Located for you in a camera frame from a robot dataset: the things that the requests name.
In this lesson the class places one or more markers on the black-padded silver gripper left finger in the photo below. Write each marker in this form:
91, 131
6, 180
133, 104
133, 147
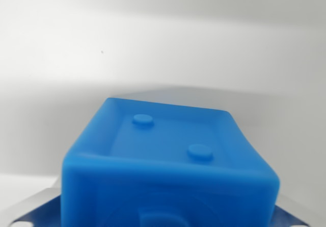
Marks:
43, 211

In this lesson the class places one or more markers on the blue plastic cube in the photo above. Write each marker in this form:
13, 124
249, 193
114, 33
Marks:
163, 171

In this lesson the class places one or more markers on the black-padded silver gripper right finger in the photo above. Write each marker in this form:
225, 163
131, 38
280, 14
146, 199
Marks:
287, 219

